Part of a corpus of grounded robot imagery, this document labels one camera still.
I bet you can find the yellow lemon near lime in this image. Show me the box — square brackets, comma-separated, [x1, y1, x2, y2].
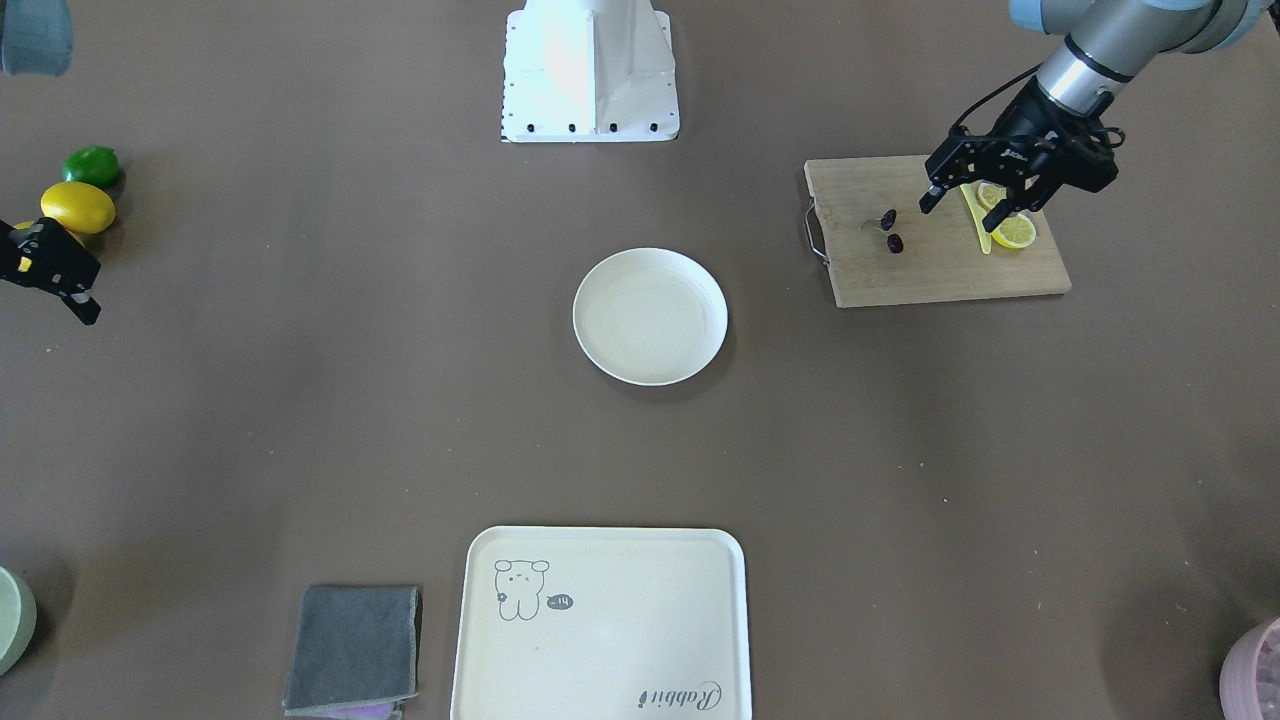
[40, 181, 116, 236]

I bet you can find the lemon slice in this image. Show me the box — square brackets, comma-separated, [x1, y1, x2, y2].
[973, 181, 1007, 211]
[989, 211, 1038, 250]

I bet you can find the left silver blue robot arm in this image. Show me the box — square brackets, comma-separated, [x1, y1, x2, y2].
[919, 1, 1277, 231]

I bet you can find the green lime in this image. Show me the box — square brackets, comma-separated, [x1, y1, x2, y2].
[61, 145, 123, 190]

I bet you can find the grey folded cloth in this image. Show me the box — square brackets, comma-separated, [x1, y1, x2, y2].
[282, 585, 420, 719]

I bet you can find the yellow plastic knife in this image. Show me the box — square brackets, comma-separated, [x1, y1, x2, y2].
[960, 184, 993, 255]

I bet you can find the cream rabbit tray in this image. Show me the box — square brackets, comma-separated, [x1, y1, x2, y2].
[451, 527, 754, 719]

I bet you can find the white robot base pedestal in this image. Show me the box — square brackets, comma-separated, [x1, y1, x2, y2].
[500, 1, 681, 143]

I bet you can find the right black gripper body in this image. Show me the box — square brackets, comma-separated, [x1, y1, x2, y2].
[1, 222, 101, 300]

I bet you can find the yellow lemon outer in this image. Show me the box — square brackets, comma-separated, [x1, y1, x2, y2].
[8, 220, 84, 247]

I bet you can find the mint green bowl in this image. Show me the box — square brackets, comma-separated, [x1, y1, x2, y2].
[1, 568, 38, 675]

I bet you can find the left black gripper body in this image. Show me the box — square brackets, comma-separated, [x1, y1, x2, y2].
[925, 76, 1120, 201]

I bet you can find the pink ice bowl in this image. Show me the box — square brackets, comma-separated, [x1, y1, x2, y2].
[1219, 619, 1279, 719]

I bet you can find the cream round plate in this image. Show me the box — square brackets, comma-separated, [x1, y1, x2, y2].
[571, 247, 730, 387]

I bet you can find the wooden cutting board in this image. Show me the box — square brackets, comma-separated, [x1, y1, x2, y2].
[803, 155, 1073, 309]

